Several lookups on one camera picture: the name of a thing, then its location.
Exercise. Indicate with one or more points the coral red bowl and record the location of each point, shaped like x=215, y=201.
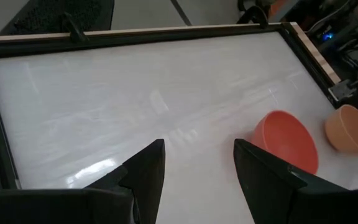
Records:
x=287, y=140

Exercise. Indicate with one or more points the black clamp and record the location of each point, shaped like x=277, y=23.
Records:
x=258, y=14
x=75, y=31

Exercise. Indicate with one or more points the black mesh chair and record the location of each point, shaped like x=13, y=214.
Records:
x=57, y=12

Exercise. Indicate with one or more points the grey metal bracket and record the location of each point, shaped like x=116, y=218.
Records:
x=342, y=90

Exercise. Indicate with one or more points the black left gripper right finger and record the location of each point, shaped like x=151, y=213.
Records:
x=291, y=202

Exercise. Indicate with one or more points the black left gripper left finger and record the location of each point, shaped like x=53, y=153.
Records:
x=110, y=202

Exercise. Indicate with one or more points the orange box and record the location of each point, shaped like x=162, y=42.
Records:
x=280, y=7

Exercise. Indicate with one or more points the peach orange bowl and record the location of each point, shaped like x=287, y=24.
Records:
x=350, y=130

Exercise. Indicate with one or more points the black computer with blue light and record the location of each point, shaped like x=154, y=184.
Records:
x=331, y=40

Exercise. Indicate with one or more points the black table frame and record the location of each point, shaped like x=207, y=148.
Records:
x=135, y=43

